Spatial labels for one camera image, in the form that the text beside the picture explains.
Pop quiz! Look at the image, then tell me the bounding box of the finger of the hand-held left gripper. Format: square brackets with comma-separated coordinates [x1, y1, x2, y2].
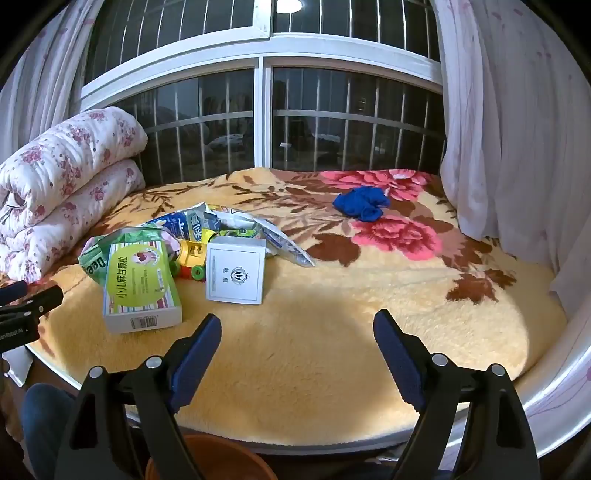
[0, 280, 29, 305]
[0, 285, 64, 324]

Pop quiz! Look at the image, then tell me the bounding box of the folded floral quilt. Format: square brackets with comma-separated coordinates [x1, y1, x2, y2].
[0, 107, 149, 284]

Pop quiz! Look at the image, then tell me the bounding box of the silver foil bag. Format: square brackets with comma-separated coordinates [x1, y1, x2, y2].
[208, 207, 317, 268]

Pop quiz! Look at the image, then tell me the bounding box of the yellow floral plush blanket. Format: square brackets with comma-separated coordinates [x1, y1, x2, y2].
[9, 167, 568, 448]

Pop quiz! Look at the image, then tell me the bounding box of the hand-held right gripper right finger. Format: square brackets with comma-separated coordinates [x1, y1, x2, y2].
[373, 309, 541, 480]

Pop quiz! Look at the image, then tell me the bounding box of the blue white snack packet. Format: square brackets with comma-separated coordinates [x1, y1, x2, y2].
[139, 208, 208, 241]

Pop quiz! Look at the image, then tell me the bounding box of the white square box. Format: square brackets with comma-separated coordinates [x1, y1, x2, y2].
[205, 239, 269, 305]

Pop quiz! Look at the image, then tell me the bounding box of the white framed barred window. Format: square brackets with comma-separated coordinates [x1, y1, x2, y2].
[78, 0, 448, 185]

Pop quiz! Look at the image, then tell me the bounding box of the yellow toy with green wheels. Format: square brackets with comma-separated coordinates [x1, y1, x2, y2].
[173, 237, 208, 282]

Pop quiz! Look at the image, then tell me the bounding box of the green yellow packet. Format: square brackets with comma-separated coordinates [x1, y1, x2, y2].
[212, 217, 265, 241]

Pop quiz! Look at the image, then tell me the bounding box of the orange plastic basin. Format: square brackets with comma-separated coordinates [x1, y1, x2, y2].
[145, 435, 280, 480]

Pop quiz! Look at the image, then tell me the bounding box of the blue cloth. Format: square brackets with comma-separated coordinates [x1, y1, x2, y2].
[332, 187, 392, 221]

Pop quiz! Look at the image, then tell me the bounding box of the green medicine box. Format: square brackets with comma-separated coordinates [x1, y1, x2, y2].
[102, 240, 183, 335]

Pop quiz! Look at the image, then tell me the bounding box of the sheer floral curtain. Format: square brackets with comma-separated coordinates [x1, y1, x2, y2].
[0, 0, 109, 162]
[429, 0, 591, 287]

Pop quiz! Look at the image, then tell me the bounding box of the green snack bag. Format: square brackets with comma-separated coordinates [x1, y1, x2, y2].
[78, 228, 169, 282]

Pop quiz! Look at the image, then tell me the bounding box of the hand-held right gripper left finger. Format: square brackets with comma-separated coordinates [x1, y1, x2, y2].
[54, 313, 223, 480]

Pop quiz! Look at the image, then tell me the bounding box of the white bed frame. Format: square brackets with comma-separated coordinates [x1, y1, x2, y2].
[25, 272, 591, 467]

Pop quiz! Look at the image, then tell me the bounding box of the person's left leg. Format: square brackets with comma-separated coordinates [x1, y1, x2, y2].
[21, 383, 77, 480]

